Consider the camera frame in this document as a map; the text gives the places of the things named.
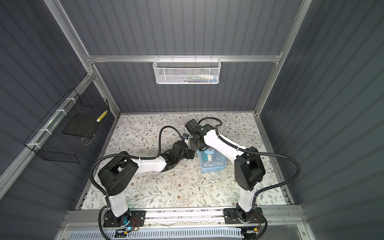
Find blue plastic tool box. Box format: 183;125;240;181
197;147;228;173

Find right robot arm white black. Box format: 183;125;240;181
185;123;266;223

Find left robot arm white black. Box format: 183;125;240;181
98;141;195;218

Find markers in white basket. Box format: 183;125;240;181
180;74;219;84

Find yellow green marker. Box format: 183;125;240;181
96;110;108;123

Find black pad in basket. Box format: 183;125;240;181
62;114;101;138

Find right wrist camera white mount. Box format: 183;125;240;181
185;119;200;135

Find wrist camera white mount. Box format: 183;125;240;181
185;119;200;135
183;134;190;141

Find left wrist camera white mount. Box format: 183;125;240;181
183;134;190;141

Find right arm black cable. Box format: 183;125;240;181
197;116;301;199

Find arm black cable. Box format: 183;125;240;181
197;116;301;199
89;125;184;240

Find white wire mesh basket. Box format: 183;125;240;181
153;60;222;85

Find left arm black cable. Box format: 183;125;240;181
89;125;184;240

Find black wire basket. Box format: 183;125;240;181
24;89;110;164

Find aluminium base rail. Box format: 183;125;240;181
55;205;316;240

